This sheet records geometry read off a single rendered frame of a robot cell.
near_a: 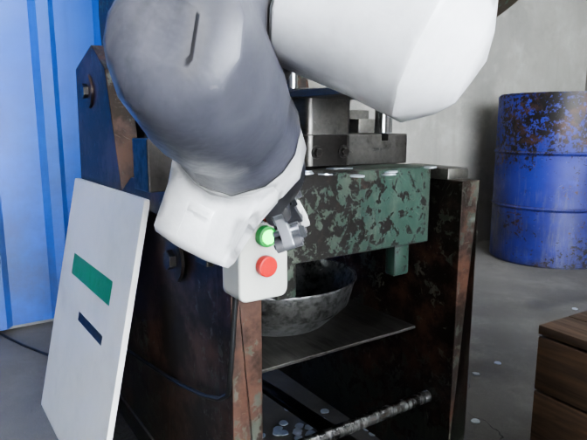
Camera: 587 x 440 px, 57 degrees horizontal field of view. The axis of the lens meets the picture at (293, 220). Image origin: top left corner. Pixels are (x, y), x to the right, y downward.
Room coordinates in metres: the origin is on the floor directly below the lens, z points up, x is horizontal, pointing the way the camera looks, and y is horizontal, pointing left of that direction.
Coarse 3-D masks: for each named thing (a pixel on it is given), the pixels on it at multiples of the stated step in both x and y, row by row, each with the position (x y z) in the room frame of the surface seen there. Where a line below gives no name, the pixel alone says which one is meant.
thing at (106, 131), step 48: (96, 48) 1.26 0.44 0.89; (96, 96) 1.25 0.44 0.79; (96, 144) 1.27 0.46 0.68; (144, 192) 1.00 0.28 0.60; (144, 240) 1.03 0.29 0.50; (144, 288) 1.04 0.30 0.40; (192, 288) 0.84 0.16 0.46; (144, 336) 1.06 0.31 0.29; (192, 336) 0.85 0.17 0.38; (240, 336) 0.73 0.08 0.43; (144, 384) 1.07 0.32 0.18; (192, 384) 0.86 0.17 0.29; (240, 384) 0.73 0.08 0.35; (144, 432) 1.07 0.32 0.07; (192, 432) 0.86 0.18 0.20; (240, 432) 0.73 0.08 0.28
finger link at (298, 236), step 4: (300, 228) 0.51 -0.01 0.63; (304, 228) 0.56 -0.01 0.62; (292, 232) 0.48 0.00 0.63; (296, 232) 0.47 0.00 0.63; (300, 232) 0.49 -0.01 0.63; (304, 232) 0.53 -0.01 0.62; (292, 236) 0.47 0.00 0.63; (296, 236) 0.47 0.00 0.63; (300, 236) 0.47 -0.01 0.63; (304, 236) 0.52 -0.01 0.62; (276, 240) 0.47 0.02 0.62; (280, 240) 0.47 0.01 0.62; (296, 240) 0.46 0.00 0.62; (300, 240) 0.46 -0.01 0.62; (276, 244) 0.47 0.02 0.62; (280, 244) 0.47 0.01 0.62; (296, 244) 0.47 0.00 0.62; (300, 244) 0.47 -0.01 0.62; (276, 248) 0.46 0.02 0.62; (280, 248) 0.46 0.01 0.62; (280, 252) 0.47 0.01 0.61
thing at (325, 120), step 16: (304, 96) 0.91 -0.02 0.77; (320, 96) 0.90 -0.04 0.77; (336, 96) 0.90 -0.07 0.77; (304, 112) 0.95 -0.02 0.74; (320, 112) 0.95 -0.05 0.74; (336, 112) 0.98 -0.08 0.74; (304, 128) 0.95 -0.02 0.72; (320, 128) 0.96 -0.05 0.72; (336, 128) 0.98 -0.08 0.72; (320, 144) 0.96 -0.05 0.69; (336, 144) 0.98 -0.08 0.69; (320, 160) 0.96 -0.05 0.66; (336, 160) 0.98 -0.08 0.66
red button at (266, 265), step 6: (264, 258) 0.68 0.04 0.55; (270, 258) 0.68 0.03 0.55; (258, 264) 0.68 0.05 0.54; (264, 264) 0.68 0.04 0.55; (270, 264) 0.68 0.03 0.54; (276, 264) 0.69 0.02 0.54; (258, 270) 0.68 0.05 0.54; (264, 270) 0.68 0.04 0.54; (270, 270) 0.68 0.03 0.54; (276, 270) 0.69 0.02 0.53; (264, 276) 0.68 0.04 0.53; (270, 276) 0.68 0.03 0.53
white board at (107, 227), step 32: (96, 192) 1.22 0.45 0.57; (96, 224) 1.18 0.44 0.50; (128, 224) 1.02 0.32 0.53; (64, 256) 1.35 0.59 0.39; (96, 256) 1.14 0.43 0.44; (128, 256) 0.99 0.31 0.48; (64, 288) 1.31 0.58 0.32; (96, 288) 1.11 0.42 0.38; (128, 288) 0.96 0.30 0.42; (64, 320) 1.26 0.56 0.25; (96, 320) 1.07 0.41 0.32; (128, 320) 0.95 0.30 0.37; (64, 352) 1.22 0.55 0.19; (96, 352) 1.04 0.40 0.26; (64, 384) 1.18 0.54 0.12; (96, 384) 1.01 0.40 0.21; (64, 416) 1.14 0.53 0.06; (96, 416) 0.98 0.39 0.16
